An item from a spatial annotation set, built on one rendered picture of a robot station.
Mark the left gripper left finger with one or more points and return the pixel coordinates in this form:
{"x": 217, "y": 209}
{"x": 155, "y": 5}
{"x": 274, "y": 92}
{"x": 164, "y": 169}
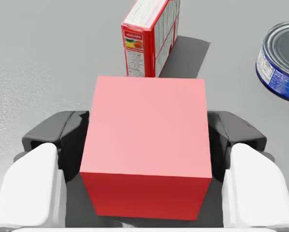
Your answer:
{"x": 30, "y": 183}

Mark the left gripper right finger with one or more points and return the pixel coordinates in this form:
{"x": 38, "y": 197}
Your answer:
{"x": 253, "y": 188}

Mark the pink cube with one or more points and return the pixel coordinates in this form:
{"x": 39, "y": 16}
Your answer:
{"x": 146, "y": 135}

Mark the blue flat can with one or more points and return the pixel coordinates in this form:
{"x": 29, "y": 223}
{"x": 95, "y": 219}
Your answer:
{"x": 282, "y": 62}

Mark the red and white carton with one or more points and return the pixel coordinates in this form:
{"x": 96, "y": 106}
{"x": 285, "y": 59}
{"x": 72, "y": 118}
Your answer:
{"x": 146, "y": 38}

